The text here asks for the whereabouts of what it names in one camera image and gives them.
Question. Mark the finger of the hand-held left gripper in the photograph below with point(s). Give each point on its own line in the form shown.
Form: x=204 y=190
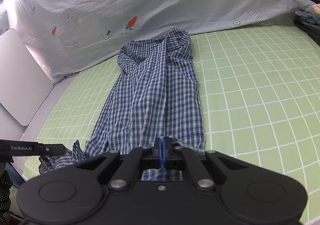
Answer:
x=51 y=149

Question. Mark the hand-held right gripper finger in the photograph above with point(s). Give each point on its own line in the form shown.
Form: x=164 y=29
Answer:
x=159 y=150
x=165 y=150

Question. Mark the blue plaid shirt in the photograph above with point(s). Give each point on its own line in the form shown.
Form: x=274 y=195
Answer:
x=155 y=90

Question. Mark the teal cloth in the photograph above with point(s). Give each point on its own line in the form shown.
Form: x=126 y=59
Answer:
x=15 y=175

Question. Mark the grey underlay sheet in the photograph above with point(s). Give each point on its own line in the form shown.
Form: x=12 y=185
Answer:
x=50 y=100

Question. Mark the person's black dotted garment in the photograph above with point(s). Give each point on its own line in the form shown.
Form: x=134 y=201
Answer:
x=5 y=197

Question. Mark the white rounded board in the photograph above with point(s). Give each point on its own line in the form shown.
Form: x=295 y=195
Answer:
x=20 y=77

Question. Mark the large folded black garment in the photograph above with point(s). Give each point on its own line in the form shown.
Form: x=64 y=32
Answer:
x=310 y=31

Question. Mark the folded blue jeans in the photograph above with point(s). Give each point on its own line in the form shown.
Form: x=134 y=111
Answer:
x=306 y=18

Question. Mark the folded grey-blue garment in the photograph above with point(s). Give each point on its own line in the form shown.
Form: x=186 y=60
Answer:
x=305 y=4

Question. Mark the folded beige garment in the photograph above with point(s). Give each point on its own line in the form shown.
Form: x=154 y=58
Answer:
x=317 y=9

